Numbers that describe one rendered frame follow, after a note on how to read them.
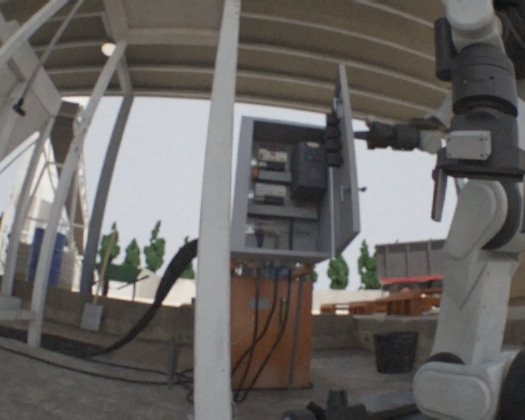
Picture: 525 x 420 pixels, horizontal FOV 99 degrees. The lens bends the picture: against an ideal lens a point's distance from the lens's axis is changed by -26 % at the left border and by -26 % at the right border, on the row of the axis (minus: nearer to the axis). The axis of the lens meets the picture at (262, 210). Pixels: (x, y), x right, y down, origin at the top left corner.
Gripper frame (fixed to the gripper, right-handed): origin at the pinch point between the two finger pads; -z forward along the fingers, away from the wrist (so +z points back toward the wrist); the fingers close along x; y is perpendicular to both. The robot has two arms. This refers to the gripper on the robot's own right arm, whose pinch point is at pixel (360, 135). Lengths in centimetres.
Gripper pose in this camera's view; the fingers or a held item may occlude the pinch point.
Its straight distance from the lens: 98.1
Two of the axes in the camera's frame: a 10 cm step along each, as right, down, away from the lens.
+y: -0.5, 9.5, -3.2
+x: -0.9, -3.2, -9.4
